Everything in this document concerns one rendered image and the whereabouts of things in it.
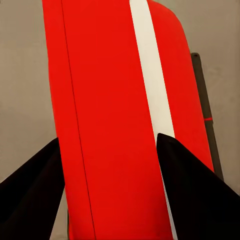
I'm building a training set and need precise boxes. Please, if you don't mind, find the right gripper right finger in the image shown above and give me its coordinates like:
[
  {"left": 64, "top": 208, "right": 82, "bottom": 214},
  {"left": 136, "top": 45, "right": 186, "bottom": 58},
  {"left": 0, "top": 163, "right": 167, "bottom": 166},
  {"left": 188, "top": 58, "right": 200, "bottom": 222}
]
[{"left": 156, "top": 133, "right": 240, "bottom": 240}]

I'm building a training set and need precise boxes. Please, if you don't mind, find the radio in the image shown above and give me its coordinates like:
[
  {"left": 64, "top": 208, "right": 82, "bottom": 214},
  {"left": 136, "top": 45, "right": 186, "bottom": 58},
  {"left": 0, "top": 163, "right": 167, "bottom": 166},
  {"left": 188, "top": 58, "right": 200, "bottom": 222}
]
[{"left": 42, "top": 0, "right": 224, "bottom": 240}]

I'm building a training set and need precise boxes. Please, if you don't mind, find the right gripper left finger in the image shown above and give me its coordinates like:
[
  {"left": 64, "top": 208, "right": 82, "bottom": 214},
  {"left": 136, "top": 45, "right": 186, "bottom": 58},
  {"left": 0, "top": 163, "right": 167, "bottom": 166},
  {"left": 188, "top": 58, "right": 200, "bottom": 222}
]
[{"left": 0, "top": 137, "right": 65, "bottom": 240}]

